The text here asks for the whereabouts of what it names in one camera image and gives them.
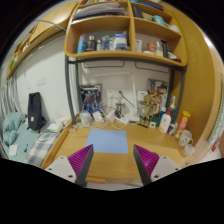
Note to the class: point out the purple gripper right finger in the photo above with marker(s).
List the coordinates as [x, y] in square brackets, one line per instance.
[152, 167]

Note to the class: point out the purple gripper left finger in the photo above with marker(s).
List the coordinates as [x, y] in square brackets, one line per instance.
[73, 168]

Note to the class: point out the blue mouse pad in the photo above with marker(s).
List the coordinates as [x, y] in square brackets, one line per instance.
[108, 141]

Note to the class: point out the plaid pillow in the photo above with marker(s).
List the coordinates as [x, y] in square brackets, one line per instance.
[41, 148]

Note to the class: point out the clear glass cup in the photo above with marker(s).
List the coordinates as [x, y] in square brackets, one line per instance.
[189, 150]

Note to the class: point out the white lotion pump bottle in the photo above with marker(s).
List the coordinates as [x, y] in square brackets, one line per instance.
[165, 122]

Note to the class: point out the white mug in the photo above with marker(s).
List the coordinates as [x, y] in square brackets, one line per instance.
[185, 138]

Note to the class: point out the red yellow snack can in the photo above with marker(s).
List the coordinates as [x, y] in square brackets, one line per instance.
[182, 124]

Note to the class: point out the white power adapter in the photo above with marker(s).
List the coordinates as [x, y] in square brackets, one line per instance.
[97, 117]

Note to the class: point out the black backpack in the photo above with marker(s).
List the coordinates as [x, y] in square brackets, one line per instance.
[35, 119]

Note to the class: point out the golden action figure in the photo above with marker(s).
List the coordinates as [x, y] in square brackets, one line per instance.
[149, 110]

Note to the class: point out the robot figure poster box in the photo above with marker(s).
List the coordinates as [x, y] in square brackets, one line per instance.
[91, 97]

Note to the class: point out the teal blanket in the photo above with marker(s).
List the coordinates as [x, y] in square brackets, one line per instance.
[10, 126]

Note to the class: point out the blue bottle on shelf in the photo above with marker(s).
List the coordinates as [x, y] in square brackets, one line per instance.
[81, 45]

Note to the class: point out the dark bottle on shelf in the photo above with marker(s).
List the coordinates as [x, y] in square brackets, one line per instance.
[91, 44]

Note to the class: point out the wooden shelf unit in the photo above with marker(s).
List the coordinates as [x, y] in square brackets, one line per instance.
[147, 32]

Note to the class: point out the stack of papers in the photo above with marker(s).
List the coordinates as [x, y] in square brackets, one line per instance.
[98, 9]

